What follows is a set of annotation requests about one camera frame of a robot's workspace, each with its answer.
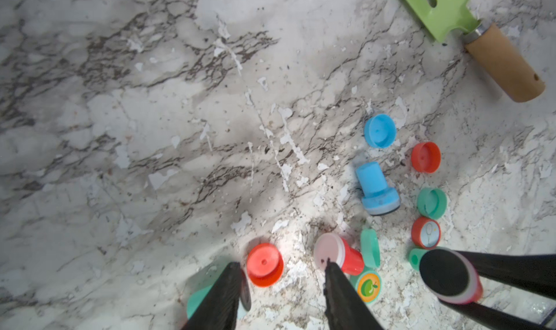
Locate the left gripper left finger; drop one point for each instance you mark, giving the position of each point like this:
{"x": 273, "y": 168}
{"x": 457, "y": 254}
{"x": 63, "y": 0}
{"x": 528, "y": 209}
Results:
{"x": 219, "y": 308}

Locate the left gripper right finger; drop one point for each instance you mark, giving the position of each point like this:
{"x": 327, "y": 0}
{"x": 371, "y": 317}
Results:
{"x": 345, "y": 309}

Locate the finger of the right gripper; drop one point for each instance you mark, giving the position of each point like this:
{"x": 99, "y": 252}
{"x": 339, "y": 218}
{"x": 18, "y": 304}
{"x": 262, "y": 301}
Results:
{"x": 491, "y": 318}
{"x": 535, "y": 274}

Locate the red stamp white base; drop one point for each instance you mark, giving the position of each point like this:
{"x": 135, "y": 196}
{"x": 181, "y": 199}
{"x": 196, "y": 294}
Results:
{"x": 330, "y": 247}

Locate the red stamp cap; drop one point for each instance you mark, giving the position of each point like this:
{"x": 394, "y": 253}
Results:
{"x": 265, "y": 265}

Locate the green stamp with red cap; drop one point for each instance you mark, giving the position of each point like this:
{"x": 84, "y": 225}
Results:
{"x": 244, "y": 305}

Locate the green stamp apple picture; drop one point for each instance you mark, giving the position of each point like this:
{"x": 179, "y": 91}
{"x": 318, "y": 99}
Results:
{"x": 368, "y": 285}

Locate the green cap on edge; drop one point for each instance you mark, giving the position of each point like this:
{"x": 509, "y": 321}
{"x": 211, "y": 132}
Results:
{"x": 370, "y": 249}

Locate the green stamp lower right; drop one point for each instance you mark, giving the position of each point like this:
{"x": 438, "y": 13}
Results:
{"x": 414, "y": 257}

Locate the red stamp with picture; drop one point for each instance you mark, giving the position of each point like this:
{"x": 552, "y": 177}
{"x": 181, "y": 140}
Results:
{"x": 426, "y": 233}

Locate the blue stamp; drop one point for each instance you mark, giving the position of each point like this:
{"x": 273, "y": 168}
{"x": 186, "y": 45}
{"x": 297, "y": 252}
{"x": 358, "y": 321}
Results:
{"x": 378, "y": 197}

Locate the green stamp cap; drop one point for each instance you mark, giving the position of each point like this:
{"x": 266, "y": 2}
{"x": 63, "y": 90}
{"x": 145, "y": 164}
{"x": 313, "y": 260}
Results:
{"x": 432, "y": 203}

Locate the red cap near blue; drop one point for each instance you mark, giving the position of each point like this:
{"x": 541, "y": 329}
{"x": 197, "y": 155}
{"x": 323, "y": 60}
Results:
{"x": 426, "y": 157}

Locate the blue stamp cap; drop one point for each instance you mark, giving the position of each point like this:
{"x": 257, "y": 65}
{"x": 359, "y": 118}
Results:
{"x": 380, "y": 131}

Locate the green garden fork wooden handle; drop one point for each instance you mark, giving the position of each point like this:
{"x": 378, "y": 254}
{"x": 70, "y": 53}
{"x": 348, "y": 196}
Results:
{"x": 485, "y": 41}

